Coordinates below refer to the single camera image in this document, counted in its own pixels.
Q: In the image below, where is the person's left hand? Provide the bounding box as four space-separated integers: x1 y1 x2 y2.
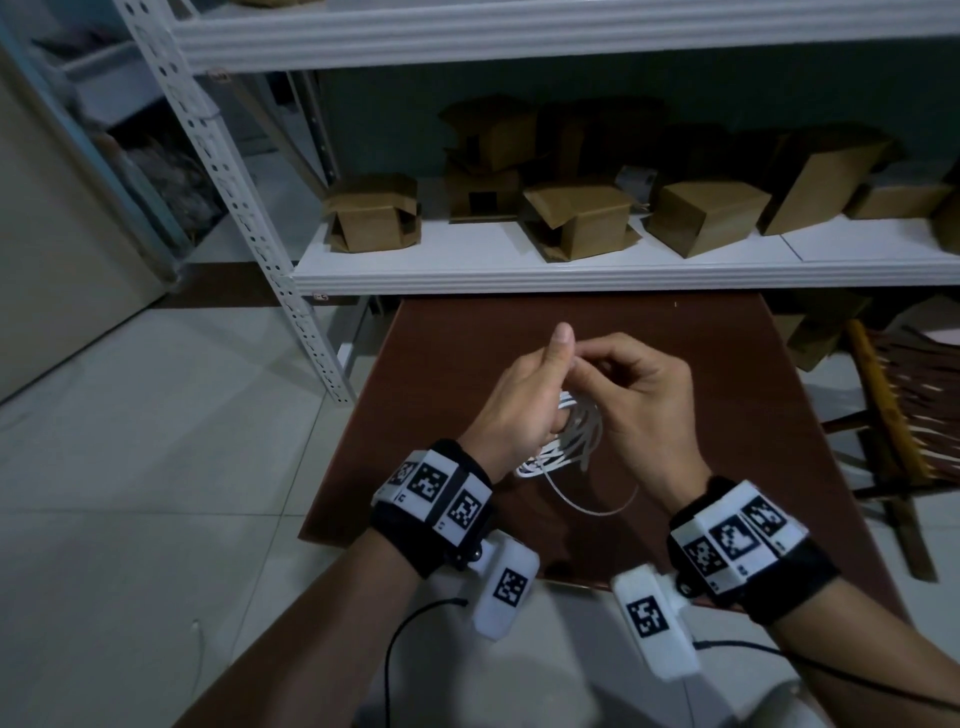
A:
457 322 576 483

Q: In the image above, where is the person's right hand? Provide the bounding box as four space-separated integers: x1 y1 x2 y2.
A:
572 333 714 513

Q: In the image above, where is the white cable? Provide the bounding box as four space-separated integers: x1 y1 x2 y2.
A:
513 390 640 519

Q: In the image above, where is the person's left forearm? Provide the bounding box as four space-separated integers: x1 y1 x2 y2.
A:
174 525 425 728

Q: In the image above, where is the person's right forearm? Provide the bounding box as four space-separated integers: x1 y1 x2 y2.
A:
765 576 960 728

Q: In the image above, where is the white metal shelving unit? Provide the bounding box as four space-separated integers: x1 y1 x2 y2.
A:
112 0 960 408

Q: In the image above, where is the row of brown cardboard boxes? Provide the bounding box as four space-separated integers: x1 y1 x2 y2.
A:
321 93 960 264

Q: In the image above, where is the black wristband with marker tags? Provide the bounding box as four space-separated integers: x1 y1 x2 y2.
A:
666 476 842 628
370 438 497 580

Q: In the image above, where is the flattened brown cardboard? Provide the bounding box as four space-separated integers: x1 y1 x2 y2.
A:
771 291 875 374

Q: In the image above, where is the wooden folding chair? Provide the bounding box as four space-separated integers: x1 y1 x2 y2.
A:
819 318 960 584

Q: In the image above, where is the clear plastic bag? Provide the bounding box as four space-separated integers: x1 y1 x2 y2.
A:
93 123 230 249

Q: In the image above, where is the beige door panel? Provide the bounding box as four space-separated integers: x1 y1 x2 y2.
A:
0 45 170 406

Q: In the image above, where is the white wrist camera with marker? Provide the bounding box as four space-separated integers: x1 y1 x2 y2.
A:
610 564 703 683
466 528 542 643

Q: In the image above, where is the thin black cable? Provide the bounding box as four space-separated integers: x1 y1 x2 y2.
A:
693 639 960 712
383 597 471 728

